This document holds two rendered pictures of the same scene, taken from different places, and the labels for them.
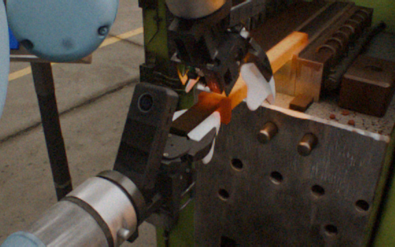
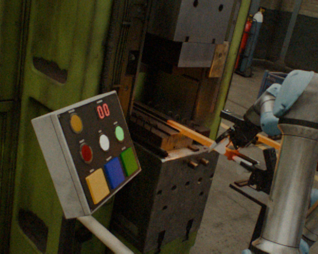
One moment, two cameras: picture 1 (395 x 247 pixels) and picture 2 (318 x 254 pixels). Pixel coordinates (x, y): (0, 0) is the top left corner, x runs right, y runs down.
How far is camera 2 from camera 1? 1.56 m
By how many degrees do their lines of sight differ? 71
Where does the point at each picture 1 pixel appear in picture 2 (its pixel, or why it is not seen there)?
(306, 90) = (188, 143)
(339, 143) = (209, 156)
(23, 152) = not seen: outside the picture
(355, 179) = (211, 167)
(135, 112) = (272, 157)
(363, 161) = (214, 159)
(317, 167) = (201, 170)
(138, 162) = not seen: hidden behind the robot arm
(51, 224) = not seen: hidden behind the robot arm
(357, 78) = (203, 130)
